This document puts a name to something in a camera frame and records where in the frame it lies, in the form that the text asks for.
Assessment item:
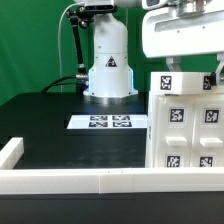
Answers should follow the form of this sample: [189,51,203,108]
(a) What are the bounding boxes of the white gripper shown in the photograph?
[142,0,224,86]

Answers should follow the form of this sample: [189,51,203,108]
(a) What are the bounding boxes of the white cabinet body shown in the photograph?
[145,93,224,168]

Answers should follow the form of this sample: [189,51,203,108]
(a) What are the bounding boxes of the white cabinet top block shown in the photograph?
[150,72,224,95]

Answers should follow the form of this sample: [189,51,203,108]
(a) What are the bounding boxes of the white door panel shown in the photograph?
[154,97,194,168]
[190,95,224,168]

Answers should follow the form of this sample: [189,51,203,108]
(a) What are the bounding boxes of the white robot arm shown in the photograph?
[74,0,224,103]

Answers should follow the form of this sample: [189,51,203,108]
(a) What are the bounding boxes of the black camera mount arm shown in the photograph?
[66,6,89,94]

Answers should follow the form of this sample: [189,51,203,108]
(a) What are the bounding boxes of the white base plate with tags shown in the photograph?
[67,114,147,129]

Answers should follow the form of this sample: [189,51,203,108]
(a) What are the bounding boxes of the white cable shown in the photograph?
[57,2,78,94]

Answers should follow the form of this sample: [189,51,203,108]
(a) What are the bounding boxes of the black cable bundle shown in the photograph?
[39,75,88,94]

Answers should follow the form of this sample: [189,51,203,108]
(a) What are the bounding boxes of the white U-shaped fence frame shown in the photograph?
[0,137,224,195]

